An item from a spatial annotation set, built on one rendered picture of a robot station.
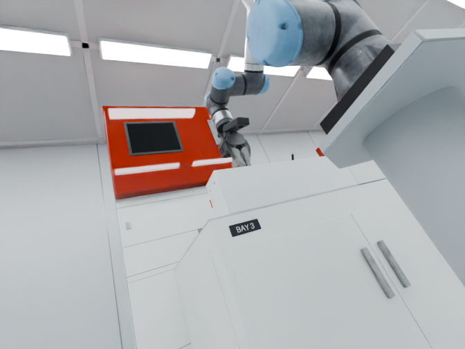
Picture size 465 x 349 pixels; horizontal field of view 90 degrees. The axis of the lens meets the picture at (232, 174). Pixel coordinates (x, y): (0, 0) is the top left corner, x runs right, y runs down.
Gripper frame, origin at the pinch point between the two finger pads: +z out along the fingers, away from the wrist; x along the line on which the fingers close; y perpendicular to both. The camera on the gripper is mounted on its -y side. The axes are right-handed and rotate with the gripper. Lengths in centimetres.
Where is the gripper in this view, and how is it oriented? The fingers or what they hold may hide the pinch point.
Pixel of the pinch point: (246, 166)
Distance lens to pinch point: 78.4
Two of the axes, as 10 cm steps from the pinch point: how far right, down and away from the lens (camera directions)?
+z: 3.4, 8.4, -4.2
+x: -8.8, 1.3, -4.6
